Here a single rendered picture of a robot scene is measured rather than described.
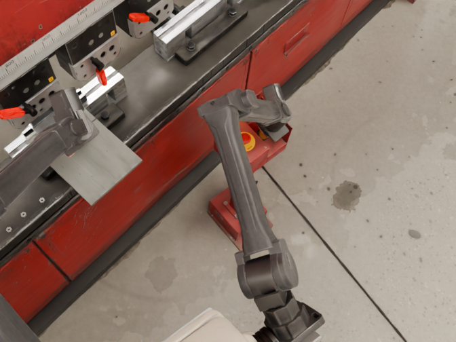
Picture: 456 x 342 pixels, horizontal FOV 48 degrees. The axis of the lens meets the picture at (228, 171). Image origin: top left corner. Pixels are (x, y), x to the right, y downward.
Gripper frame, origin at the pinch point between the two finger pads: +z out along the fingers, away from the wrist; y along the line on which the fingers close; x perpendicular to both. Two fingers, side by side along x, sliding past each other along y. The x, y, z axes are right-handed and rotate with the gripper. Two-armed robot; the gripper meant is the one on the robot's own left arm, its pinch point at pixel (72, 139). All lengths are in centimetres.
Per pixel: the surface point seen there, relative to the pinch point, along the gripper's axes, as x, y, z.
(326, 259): 108, -61, 58
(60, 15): -21.7, -11.3, -26.6
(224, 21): 0, -66, 12
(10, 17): -25.0, -0.8, -33.5
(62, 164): 3.6, 6.5, -0.5
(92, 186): 12.9, 5.0, -5.4
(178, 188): 44, -37, 86
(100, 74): -8.2, -14.9, -8.8
